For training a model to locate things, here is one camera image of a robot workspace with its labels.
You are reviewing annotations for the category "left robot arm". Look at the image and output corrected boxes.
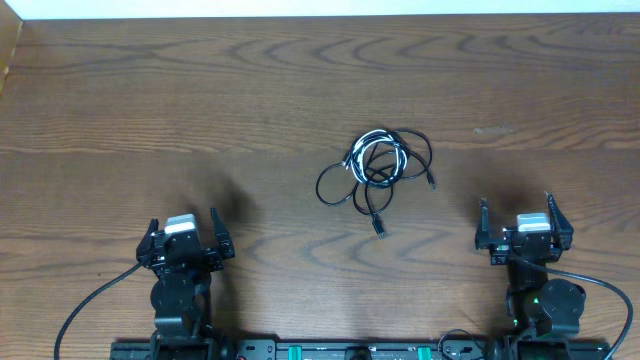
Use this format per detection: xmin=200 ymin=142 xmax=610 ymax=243
xmin=136 ymin=208 xmax=235 ymax=359

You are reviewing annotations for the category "wooden side board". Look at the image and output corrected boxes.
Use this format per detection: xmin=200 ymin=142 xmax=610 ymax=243
xmin=0 ymin=0 xmax=23 ymax=92

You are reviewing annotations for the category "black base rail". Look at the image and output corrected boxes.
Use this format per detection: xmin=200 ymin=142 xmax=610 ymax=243
xmin=109 ymin=338 xmax=609 ymax=360

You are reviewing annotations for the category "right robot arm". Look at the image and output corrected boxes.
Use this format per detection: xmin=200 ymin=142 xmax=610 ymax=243
xmin=474 ymin=193 xmax=586 ymax=357

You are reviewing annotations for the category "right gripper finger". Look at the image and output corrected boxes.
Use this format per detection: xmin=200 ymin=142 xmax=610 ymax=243
xmin=547 ymin=193 xmax=574 ymax=250
xmin=474 ymin=198 xmax=493 ymax=250

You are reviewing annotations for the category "white USB cable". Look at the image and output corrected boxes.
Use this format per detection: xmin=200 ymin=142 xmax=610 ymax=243
xmin=348 ymin=128 xmax=410 ymax=185

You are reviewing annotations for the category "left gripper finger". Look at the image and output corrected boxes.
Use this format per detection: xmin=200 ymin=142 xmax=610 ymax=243
xmin=136 ymin=219 xmax=159 ymax=265
xmin=210 ymin=208 xmax=235 ymax=259

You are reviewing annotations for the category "black USB cable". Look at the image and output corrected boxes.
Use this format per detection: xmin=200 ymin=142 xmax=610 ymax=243
xmin=351 ymin=127 xmax=438 ymax=240
xmin=314 ymin=149 xmax=396 ymax=217

